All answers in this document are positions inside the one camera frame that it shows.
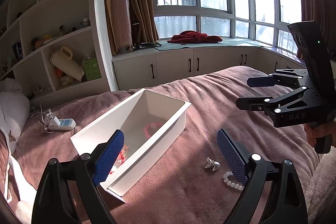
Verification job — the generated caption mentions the white plastic storage box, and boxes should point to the white plastic storage box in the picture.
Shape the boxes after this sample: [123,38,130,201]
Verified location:
[71,89,191,200]

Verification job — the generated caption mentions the pink bed blanket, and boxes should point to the pink bed blanket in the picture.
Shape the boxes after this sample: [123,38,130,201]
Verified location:
[14,67,322,223]

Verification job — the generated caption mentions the pink bead bracelet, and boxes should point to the pink bead bracelet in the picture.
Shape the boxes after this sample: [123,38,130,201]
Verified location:
[142,122,164,138]

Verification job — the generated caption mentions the white power strip with charger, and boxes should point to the white power strip with charger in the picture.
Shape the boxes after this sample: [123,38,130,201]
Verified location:
[30,105,77,134]

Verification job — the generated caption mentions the white crumpled duvet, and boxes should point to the white crumpled duvet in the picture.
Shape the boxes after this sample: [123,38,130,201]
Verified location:
[1,78,30,153]

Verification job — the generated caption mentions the green box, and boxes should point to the green box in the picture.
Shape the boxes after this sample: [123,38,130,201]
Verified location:
[82,57,101,81]

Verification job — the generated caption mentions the silver bell ornament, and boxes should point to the silver bell ornament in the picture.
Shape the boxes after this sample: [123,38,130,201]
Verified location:
[205,157,221,172]

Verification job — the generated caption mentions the cream handheld vacuum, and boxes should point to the cream handheld vacuum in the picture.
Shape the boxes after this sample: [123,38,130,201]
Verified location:
[50,46,84,82]

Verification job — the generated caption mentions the person's right hand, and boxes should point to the person's right hand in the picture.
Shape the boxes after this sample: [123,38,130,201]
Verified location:
[304,119,336,147]

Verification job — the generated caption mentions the red cloth on sill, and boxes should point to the red cloth on sill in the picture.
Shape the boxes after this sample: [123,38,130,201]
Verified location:
[167,31,223,44]

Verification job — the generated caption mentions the beige window seat cabinets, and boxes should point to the beige window seat cabinets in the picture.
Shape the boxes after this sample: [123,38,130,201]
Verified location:
[112,39,305,90]

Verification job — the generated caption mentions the pink suitcase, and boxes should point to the pink suitcase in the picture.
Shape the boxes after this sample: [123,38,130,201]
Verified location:
[111,0,132,51]

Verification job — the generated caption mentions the white bookshelf unit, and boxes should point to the white bookshelf unit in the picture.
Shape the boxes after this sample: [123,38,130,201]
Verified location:
[1,0,118,107]

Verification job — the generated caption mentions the red bead bracelet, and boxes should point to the red bead bracelet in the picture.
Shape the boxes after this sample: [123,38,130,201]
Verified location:
[108,150,127,175]

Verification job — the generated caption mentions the white bead bracelet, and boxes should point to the white bead bracelet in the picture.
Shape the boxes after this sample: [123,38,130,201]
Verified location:
[222,170,245,191]

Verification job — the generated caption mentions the right brown curtain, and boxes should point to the right brown curtain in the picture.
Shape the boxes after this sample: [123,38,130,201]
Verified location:
[301,0,335,60]

